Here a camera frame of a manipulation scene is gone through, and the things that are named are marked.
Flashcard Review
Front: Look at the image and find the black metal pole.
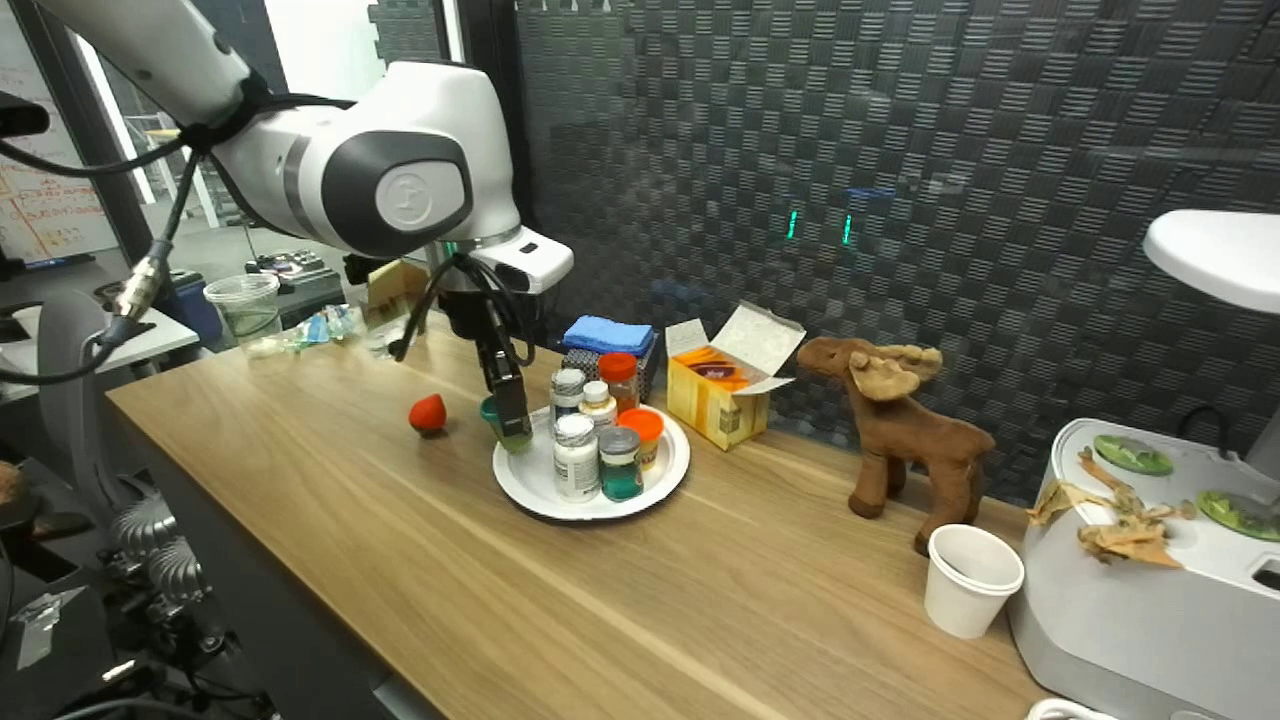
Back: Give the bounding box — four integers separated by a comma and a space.
12, 0, 157, 273

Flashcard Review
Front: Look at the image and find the small orange lid tub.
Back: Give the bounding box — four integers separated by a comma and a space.
617, 405, 667, 474

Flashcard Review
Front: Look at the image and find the brown moose plush toy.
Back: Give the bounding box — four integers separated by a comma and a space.
793, 332, 1000, 557

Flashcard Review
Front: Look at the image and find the white bowl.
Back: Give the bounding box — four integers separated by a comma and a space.
1018, 694, 1120, 720

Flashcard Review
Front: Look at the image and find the white pill bottle white cap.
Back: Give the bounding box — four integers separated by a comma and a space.
549, 366, 593, 421

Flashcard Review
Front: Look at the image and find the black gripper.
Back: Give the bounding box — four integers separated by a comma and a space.
435, 258, 538, 439

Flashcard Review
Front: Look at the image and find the spice bottle with red cap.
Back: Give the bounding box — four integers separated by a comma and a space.
595, 348, 643, 414

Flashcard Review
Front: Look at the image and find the green tub with teal lid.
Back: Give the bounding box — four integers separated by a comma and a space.
474, 392, 537, 456

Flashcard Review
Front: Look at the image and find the open yellow cardboard box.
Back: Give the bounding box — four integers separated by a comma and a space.
660, 300, 812, 451

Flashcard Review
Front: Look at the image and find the white paper cup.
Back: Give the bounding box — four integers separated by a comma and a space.
918, 521, 1026, 644

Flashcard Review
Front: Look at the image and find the white bin appliance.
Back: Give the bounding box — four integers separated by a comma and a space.
1008, 414, 1280, 720

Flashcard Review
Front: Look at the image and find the dried leaf pile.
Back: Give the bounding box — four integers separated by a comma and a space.
1022, 451, 1186, 572

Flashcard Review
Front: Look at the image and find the clear plastic bottle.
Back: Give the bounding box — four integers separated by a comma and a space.
243, 300, 366, 362

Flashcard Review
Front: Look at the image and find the white lamp head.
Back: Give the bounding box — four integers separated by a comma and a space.
1140, 205, 1280, 317

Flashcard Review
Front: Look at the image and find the cable with silver connector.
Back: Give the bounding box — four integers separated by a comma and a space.
0, 75, 354, 392

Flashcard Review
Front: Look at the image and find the blue folded cloth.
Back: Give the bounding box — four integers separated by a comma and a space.
556, 312, 660, 362

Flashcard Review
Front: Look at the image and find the white paper plate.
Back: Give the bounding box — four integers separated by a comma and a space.
489, 405, 694, 530

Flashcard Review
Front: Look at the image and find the clear plastic tub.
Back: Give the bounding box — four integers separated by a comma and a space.
200, 267, 285, 341

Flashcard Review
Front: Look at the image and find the red toy strawberry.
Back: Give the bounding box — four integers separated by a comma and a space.
404, 392, 452, 439

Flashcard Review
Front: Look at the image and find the white bottle with tan cap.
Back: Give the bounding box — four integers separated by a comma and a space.
579, 376, 621, 432

